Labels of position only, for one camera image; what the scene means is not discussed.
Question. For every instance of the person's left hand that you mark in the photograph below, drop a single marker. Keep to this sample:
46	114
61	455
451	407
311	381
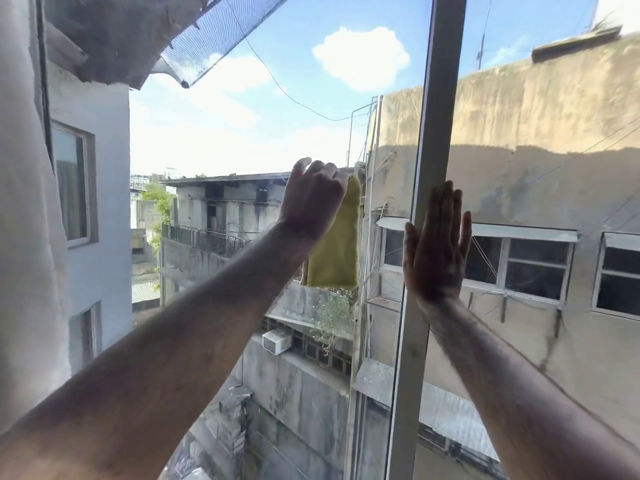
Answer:
312	199

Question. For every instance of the person's right hand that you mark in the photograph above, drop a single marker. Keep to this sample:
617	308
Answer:
436	259

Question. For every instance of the person's right little finger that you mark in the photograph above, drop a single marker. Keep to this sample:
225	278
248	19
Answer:
466	233

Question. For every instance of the person's left fingers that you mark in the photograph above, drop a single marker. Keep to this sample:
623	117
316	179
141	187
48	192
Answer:
325	174

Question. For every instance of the person's right middle finger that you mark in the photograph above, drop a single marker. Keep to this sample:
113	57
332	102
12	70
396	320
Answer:
446	209

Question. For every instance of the person's right thumb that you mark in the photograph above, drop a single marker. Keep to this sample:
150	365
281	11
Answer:
411	244

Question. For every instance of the yellow cleaning cloth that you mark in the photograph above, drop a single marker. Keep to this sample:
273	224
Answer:
335	254

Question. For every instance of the person's right forearm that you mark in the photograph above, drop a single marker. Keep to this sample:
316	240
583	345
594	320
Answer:
500	384

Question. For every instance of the person's left forearm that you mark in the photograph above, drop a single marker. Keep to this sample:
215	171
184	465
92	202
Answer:
150	369

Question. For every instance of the wide white framed window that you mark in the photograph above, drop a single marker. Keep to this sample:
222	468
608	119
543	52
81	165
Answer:
530	264

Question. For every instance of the green potted plant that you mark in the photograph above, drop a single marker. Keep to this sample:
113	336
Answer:
332	317

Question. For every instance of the dark balcony railing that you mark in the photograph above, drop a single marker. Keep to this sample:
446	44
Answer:
210	240

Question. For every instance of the small white framed window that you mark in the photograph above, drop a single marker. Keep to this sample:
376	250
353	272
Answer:
617	277

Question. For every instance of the white air conditioner unit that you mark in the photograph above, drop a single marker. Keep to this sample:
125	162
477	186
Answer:
276	342

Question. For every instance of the green tree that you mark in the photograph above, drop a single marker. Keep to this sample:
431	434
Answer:
159	202

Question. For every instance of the corrugated metal awning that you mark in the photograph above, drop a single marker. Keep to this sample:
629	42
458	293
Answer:
445	409

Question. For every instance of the grey safety net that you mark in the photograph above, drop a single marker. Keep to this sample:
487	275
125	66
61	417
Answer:
220	39

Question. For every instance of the rooftop antenna pole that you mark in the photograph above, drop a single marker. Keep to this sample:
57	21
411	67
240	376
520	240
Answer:
481	39

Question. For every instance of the grey framed building window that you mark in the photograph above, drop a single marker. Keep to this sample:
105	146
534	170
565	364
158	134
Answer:
71	184

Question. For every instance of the white curtain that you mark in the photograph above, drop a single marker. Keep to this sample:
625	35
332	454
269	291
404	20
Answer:
25	244

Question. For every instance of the white window frame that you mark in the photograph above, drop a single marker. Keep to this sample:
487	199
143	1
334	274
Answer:
440	94

